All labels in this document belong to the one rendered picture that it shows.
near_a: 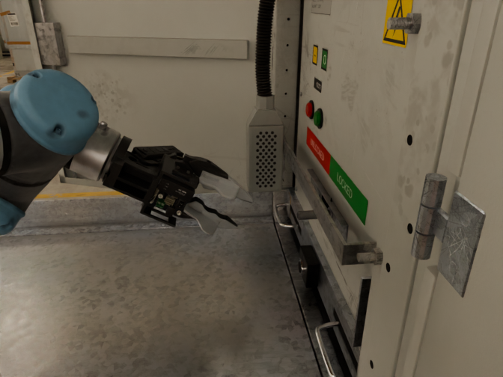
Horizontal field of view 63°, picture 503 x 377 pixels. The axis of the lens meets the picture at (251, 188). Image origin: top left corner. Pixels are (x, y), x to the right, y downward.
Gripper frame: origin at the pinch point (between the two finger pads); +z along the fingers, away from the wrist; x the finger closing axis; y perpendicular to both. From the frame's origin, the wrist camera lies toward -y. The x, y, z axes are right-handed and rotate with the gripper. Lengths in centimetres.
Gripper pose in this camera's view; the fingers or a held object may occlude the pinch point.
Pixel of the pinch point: (236, 208)
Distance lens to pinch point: 64.8
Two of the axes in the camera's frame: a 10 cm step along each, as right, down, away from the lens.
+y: 1.1, 4.2, -9.0
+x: 5.0, -8.1, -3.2
